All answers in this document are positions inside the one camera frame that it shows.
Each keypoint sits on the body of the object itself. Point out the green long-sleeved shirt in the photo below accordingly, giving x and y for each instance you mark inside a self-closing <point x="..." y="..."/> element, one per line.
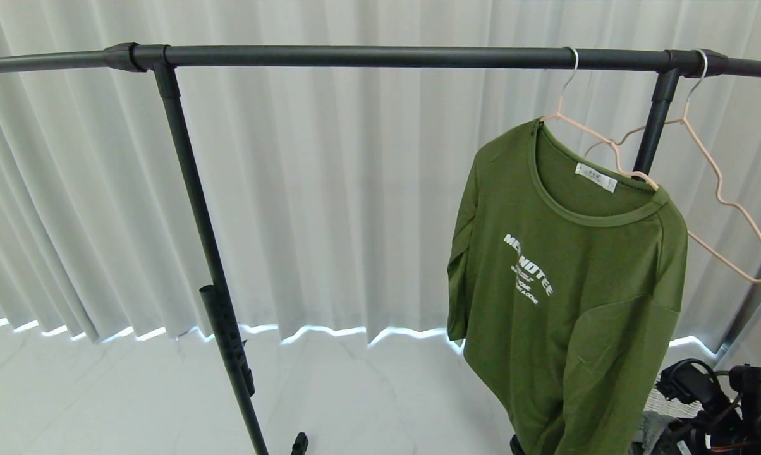
<point x="545" y="316"/>

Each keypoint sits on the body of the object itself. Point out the black clothes rack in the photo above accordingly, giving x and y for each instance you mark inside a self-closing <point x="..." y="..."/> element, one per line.
<point x="355" y="57"/>

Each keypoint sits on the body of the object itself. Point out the pale grey shorts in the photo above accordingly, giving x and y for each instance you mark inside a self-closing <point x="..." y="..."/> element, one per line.
<point x="649" y="436"/>

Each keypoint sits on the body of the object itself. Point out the white curtain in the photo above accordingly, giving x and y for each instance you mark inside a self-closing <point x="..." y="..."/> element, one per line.
<point x="355" y="189"/>

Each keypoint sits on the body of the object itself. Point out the pink clothes hanger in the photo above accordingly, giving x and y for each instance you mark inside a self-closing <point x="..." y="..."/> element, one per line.
<point x="574" y="58"/>
<point x="704" y="62"/>

